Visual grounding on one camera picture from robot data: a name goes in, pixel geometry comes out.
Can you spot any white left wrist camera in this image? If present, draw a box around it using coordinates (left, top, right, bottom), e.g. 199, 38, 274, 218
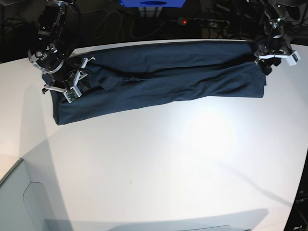
286, 51, 301, 66

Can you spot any blue box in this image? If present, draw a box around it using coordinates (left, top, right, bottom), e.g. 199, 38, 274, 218
119, 0, 186, 8

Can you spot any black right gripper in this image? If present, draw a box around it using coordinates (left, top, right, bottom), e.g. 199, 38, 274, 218
42, 57, 96, 94

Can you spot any black power strip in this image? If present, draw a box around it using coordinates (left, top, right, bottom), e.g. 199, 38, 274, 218
177, 17, 230, 28

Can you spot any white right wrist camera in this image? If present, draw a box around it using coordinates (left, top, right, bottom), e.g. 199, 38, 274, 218
63, 86, 82, 103

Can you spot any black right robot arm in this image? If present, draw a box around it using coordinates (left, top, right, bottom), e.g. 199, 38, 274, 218
27, 0, 91, 102

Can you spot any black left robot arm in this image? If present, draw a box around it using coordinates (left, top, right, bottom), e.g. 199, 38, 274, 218
251, 0, 308, 75

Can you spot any grey coiled cable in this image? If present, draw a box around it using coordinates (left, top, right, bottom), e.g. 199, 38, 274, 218
93, 7, 167, 40

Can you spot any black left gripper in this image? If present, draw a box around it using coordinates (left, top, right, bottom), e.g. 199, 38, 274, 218
254, 36, 294, 75

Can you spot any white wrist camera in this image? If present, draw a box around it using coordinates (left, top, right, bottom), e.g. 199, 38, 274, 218
286, 51, 301, 66
63, 86, 82, 103

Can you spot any dark blue T-shirt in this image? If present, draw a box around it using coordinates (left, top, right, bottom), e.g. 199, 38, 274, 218
51, 41, 266, 125

